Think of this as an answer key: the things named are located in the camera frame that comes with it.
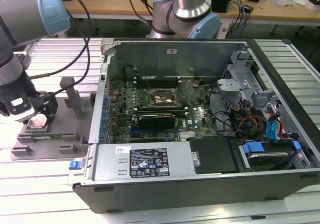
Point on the white sticker label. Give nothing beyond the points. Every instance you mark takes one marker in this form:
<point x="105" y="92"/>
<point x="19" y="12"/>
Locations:
<point x="171" y="52"/>

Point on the silver chipset heatsink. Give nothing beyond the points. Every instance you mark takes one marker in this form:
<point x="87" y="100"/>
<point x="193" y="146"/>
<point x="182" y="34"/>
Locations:
<point x="187" y="135"/>

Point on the blue case latch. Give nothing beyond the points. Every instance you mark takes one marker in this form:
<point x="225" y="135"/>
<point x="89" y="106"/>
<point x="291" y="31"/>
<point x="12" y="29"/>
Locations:
<point x="74" y="165"/>

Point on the grey parts rack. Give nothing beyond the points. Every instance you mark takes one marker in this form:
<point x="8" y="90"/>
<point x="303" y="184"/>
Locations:
<point x="62" y="124"/>

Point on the black round case speaker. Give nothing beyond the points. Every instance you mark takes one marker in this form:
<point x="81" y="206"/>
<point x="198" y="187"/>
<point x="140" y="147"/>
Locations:
<point x="128" y="71"/>

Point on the round coin battery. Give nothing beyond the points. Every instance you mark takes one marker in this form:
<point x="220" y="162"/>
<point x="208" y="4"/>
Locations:
<point x="196" y="83"/>

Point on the silver CPU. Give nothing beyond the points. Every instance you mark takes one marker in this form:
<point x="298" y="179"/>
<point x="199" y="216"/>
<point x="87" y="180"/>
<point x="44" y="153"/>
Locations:
<point x="37" y="121"/>

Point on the thin metal locking lever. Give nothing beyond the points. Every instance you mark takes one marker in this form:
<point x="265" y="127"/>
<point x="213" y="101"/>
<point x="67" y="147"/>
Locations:
<point x="148" y="86"/>

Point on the CPU socket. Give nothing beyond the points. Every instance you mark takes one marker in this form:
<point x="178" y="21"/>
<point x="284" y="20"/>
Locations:
<point x="162" y="95"/>

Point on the black plastic shroud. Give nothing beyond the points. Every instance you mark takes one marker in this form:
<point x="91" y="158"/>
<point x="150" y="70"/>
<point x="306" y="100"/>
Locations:
<point x="212" y="154"/>

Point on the green RAM stick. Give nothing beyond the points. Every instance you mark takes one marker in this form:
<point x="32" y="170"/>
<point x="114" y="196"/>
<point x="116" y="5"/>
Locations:
<point x="62" y="135"/>

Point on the small black adapter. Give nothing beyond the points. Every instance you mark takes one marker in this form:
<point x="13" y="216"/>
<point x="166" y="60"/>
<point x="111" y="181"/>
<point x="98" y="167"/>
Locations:
<point x="248" y="8"/>

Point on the silver metal drive cage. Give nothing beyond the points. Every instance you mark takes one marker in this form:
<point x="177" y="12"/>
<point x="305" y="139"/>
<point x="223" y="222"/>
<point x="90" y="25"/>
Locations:
<point x="232" y="84"/>

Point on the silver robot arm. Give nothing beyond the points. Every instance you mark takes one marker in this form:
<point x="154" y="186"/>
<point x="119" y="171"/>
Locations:
<point x="20" y="14"/>

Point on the green motherboard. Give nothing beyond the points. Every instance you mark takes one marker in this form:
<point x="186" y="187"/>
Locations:
<point x="160" y="134"/>

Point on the silver power supply unit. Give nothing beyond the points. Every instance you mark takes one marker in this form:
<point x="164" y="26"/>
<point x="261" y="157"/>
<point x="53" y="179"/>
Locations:
<point x="110" y="159"/>

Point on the wooden desk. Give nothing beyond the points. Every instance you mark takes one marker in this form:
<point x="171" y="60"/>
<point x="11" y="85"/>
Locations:
<point x="112" y="7"/>

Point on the black graphics card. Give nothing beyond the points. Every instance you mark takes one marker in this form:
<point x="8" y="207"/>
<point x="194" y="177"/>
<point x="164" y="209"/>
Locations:
<point x="156" y="120"/>

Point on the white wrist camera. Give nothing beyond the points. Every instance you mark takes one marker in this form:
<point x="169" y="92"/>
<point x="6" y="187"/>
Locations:
<point x="22" y="114"/>

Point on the black PC case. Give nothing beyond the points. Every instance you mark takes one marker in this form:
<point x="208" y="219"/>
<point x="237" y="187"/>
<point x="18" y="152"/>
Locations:
<point x="175" y="196"/>

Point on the blue disk carrier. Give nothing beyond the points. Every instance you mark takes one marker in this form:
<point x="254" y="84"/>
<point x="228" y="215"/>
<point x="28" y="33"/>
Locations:
<point x="253" y="148"/>

